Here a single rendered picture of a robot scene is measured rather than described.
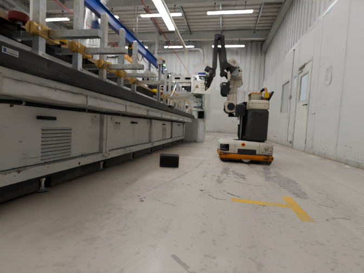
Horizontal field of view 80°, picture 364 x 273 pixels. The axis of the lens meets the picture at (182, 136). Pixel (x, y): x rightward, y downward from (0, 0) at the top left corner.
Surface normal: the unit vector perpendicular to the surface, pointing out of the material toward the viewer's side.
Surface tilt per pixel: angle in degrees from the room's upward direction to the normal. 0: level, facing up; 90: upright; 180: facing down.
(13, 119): 91
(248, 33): 90
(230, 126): 90
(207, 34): 90
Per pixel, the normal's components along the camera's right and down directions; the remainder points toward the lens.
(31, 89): 0.98, 0.07
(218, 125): -0.19, 0.04
